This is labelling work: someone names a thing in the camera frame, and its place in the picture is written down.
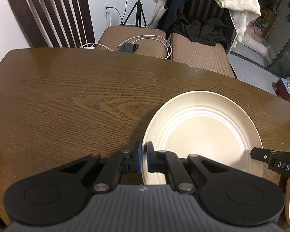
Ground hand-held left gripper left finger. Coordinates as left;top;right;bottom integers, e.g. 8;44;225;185
59;141;143;194

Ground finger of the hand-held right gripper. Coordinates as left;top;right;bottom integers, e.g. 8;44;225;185
251;147;272;167

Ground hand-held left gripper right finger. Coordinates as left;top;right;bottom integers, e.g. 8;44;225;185
146;141;230;194

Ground dark red storage box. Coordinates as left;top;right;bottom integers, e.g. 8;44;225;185
275;76;290;100

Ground dark glass sliding door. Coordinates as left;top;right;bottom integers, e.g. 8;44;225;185
266;0;290;78

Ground white plush toy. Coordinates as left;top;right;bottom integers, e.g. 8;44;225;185
242;26;272;58

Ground black flat device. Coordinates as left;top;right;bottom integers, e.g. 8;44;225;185
118;42;139;54

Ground wooden chair draped with clothes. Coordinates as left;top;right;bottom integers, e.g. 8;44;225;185
164;0;237;79

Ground cardboard boxes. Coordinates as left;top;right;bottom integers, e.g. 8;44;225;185
261;7;279;39

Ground black garment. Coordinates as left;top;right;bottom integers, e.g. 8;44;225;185
175;14;229;47

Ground navy garment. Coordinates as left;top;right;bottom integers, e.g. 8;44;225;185
163;0;194;33

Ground black tripod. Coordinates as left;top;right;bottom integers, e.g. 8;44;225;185
122;0;148;28

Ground dark wooden slatted chair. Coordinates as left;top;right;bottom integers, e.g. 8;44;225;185
3;0;170;60

